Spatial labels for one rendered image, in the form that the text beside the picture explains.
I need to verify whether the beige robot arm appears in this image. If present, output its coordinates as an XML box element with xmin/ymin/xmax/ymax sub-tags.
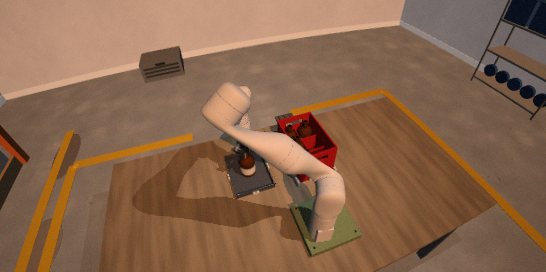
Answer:
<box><xmin>201</xmin><ymin>82</ymin><xmax>346</xmax><ymax>243</ymax></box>

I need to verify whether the brown bottle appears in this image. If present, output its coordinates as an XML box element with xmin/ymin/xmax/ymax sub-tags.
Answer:
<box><xmin>239</xmin><ymin>149</ymin><xmax>256</xmax><ymax>177</ymax></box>
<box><xmin>298</xmin><ymin>120</ymin><xmax>312</xmax><ymax>139</ymax></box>

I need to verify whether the red bottle crate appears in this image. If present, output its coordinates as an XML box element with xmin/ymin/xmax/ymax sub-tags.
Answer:
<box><xmin>277</xmin><ymin>112</ymin><xmax>338</xmax><ymax>182</ymax></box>

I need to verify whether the grey rectangular tray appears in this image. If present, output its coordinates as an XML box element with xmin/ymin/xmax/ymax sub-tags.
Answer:
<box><xmin>224</xmin><ymin>150</ymin><xmax>275</xmax><ymax>199</ymax></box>

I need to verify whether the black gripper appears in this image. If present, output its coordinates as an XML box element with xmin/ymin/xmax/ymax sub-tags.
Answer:
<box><xmin>234</xmin><ymin>141</ymin><xmax>250</xmax><ymax>158</ymax></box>

